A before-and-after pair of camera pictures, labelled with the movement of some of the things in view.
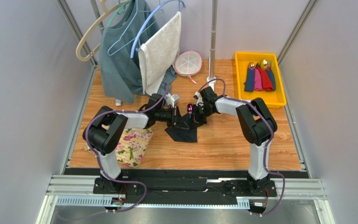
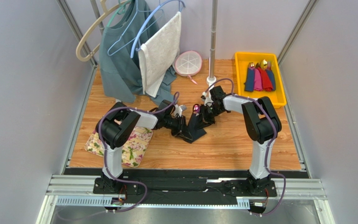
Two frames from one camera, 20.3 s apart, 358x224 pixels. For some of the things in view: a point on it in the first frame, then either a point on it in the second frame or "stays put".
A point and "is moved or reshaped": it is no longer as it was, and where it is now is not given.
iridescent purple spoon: x=189 y=108 is moved or reshaped
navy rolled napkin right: x=271 y=75 stays put
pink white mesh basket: x=188 y=63 stays put
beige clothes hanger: x=103 y=3 stays put
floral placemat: x=131 y=147 stays put
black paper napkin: x=185 y=129 is moved or reshaped
